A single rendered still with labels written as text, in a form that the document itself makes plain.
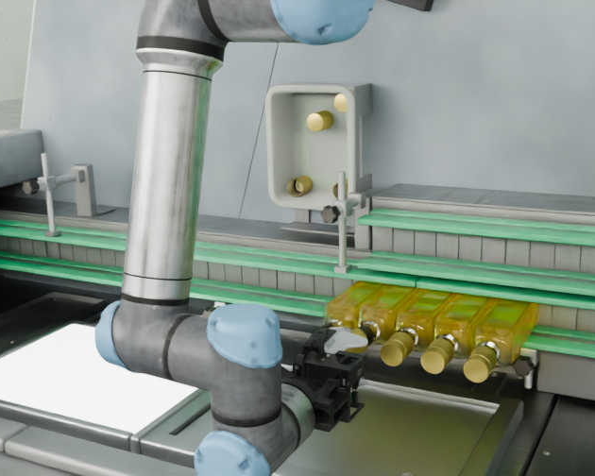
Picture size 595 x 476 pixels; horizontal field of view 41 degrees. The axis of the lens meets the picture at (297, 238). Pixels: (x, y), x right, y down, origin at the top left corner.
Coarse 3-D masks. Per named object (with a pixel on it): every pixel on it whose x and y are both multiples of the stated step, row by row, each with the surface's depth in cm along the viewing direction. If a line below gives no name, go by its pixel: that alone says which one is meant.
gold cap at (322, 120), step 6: (312, 114) 146; (318, 114) 145; (324, 114) 146; (330, 114) 148; (312, 120) 146; (318, 120) 145; (324, 120) 145; (330, 120) 147; (312, 126) 146; (318, 126) 146; (324, 126) 146; (330, 126) 149
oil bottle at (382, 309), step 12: (384, 288) 129; (396, 288) 128; (408, 288) 128; (420, 288) 130; (372, 300) 123; (384, 300) 123; (396, 300) 123; (408, 300) 125; (360, 312) 120; (372, 312) 119; (384, 312) 119; (396, 312) 120; (360, 324) 120; (384, 324) 118; (384, 336) 119
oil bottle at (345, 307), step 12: (348, 288) 131; (360, 288) 130; (372, 288) 130; (336, 300) 125; (348, 300) 125; (360, 300) 125; (324, 312) 123; (336, 312) 122; (348, 312) 121; (348, 324) 121
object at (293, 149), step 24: (288, 96) 151; (312, 96) 150; (288, 120) 152; (336, 120) 149; (288, 144) 153; (312, 144) 152; (336, 144) 150; (288, 168) 154; (312, 168) 153; (336, 168) 151; (312, 192) 154
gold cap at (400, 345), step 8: (392, 336) 113; (400, 336) 112; (408, 336) 113; (384, 344) 111; (392, 344) 110; (400, 344) 111; (408, 344) 112; (384, 352) 111; (392, 352) 110; (400, 352) 110; (408, 352) 112; (384, 360) 111; (392, 360) 111; (400, 360) 110
